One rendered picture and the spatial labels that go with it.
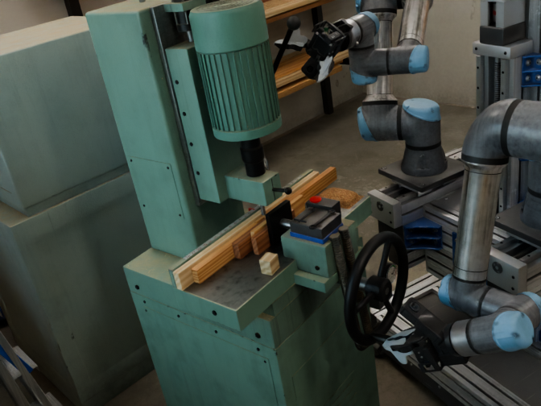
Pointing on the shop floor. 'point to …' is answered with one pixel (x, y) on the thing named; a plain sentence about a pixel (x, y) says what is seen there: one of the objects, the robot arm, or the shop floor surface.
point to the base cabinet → (258, 361)
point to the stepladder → (8, 366)
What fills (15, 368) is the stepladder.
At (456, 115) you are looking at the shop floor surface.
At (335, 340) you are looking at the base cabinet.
